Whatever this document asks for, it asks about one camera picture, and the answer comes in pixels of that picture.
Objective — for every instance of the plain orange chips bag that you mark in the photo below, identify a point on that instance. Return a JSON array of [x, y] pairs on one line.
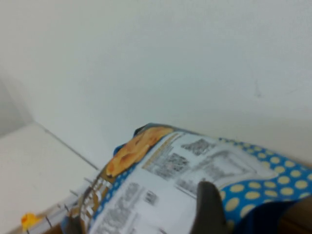
[[29, 220]]

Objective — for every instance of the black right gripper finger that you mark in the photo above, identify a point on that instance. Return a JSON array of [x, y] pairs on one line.
[[209, 209]]

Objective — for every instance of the blue Vikar shrimp chips bag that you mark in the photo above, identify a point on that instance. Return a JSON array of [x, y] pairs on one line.
[[170, 170]]

